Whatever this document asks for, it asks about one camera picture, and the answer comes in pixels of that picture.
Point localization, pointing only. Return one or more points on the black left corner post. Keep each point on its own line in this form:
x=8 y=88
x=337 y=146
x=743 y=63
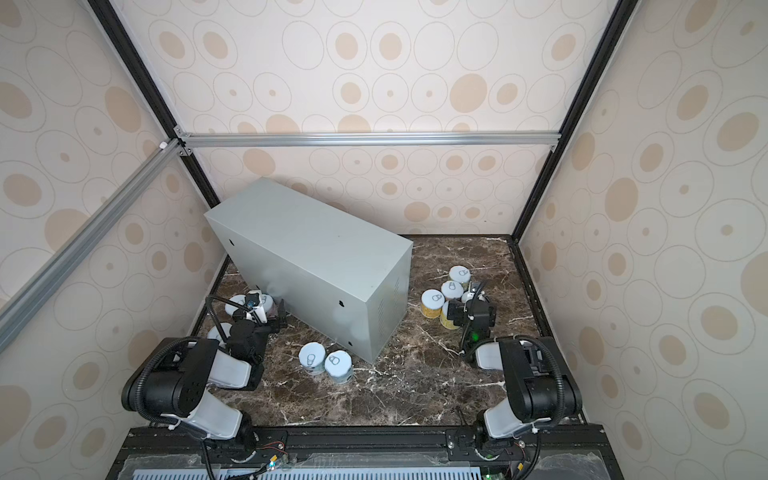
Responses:
x=107 y=17

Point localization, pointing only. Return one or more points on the horizontal aluminium back rail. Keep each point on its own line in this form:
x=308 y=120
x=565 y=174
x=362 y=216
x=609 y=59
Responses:
x=372 y=139

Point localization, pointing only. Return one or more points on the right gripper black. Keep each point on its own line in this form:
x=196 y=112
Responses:
x=466 y=306

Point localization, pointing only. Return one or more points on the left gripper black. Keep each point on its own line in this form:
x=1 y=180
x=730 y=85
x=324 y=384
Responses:
x=264 y=324

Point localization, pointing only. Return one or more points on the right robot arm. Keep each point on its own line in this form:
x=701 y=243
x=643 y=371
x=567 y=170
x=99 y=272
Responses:
x=540 y=389

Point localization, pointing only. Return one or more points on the black right corner post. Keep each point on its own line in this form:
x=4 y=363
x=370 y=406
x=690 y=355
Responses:
x=606 y=46

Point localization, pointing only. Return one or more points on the blue label can right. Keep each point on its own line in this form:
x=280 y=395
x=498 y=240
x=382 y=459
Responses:
x=339 y=366

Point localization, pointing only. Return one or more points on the grey metal cabinet box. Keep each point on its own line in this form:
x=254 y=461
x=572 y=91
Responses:
x=343 y=276

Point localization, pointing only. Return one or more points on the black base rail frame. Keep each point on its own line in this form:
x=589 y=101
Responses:
x=369 y=452

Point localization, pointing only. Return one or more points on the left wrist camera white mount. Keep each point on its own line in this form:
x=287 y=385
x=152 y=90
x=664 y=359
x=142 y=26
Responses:
x=254 y=306

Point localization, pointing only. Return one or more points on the tall yellow label can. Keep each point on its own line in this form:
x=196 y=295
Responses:
x=450 y=313

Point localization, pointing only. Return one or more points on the black corner post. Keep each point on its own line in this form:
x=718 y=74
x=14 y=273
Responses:
x=606 y=46
x=107 y=17

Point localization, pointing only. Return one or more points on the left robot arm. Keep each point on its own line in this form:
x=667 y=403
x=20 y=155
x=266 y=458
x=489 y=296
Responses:
x=171 y=387

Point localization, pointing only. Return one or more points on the pink can behind cabinet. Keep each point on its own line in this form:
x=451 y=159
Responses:
x=266 y=308

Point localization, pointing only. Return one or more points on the blue label can left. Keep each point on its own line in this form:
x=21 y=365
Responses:
x=312 y=358

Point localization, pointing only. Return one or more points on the small yellow label can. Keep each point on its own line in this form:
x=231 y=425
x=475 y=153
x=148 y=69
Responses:
x=432 y=301

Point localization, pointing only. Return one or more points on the blue label can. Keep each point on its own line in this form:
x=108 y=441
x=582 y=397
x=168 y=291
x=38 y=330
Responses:
x=339 y=366
x=312 y=358

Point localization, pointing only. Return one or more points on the green label can far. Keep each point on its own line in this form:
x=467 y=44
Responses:
x=460 y=274

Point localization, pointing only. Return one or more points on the green can behind cabinet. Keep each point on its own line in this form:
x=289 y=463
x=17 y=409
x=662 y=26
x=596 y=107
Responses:
x=234 y=307

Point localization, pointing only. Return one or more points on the aluminium left side rail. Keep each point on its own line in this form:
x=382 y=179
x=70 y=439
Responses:
x=25 y=304

